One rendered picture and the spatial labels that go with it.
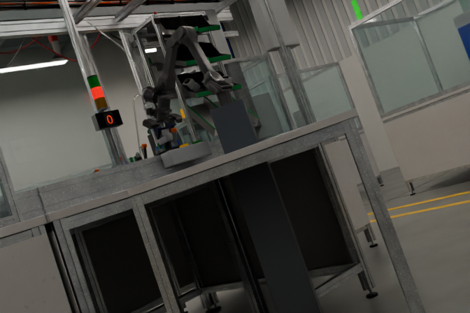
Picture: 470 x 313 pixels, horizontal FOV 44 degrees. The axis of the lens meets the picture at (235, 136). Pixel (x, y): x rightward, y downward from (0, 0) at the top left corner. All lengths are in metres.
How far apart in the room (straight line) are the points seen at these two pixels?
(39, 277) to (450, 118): 4.86
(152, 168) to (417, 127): 4.40
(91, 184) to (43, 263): 0.35
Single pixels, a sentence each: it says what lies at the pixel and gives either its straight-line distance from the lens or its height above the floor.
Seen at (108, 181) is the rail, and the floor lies 0.91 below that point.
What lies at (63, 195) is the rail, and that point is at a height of 0.91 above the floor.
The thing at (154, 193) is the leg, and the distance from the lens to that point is 2.16.
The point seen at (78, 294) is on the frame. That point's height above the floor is 0.58.
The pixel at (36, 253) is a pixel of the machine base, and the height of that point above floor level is 0.75.
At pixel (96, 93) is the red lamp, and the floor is 1.33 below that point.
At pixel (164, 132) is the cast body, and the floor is 1.07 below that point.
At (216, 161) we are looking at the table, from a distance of 2.08.
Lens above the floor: 0.74
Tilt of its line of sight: 5 degrees up
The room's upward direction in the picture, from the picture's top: 19 degrees counter-clockwise
